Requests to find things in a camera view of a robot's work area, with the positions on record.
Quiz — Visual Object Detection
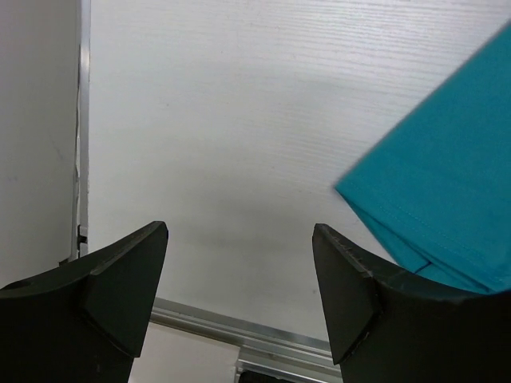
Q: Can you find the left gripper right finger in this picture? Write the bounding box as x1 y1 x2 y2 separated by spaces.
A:
312 223 510 382

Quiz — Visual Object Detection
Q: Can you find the teal polo shirt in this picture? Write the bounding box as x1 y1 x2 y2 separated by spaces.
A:
335 26 510 294

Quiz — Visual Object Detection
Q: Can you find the aluminium frame rail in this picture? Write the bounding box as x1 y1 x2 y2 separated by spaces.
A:
151 298 343 382

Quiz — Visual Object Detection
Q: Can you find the left side frame rail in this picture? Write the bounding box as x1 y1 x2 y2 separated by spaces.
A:
59 0 91 266

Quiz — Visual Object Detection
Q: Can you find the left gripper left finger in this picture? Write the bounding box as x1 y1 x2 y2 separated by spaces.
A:
1 221 168 382

